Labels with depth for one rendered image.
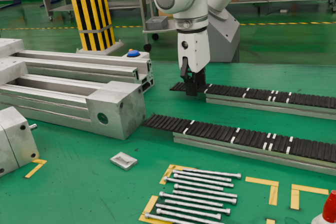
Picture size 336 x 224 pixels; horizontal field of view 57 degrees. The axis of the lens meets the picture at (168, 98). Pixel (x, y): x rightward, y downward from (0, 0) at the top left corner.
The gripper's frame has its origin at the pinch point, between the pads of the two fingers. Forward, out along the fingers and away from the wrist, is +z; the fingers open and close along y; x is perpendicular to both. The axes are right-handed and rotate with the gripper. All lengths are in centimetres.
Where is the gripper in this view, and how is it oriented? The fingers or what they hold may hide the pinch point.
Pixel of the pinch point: (195, 84)
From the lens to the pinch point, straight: 82.6
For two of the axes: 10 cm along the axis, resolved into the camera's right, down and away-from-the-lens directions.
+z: 1.1, 8.9, 4.4
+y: 4.6, -4.4, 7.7
